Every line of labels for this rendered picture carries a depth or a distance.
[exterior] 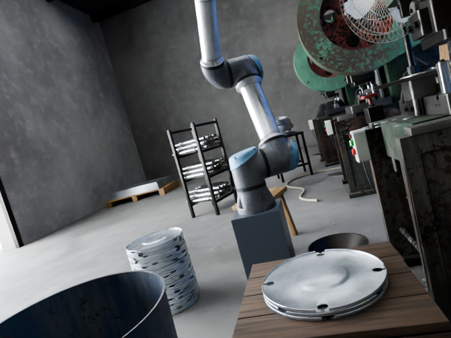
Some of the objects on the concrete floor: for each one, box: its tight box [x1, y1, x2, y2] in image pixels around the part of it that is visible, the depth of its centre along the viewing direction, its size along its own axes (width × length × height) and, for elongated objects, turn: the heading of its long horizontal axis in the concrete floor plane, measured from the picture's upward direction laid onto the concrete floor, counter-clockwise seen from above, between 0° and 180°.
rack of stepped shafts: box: [166, 118, 238, 218], centre depth 353 cm, size 43×46×95 cm
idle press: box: [293, 20, 381, 167], centre depth 439 cm, size 153×99×174 cm, turn 149°
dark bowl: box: [308, 233, 369, 253], centre depth 169 cm, size 30×30×7 cm
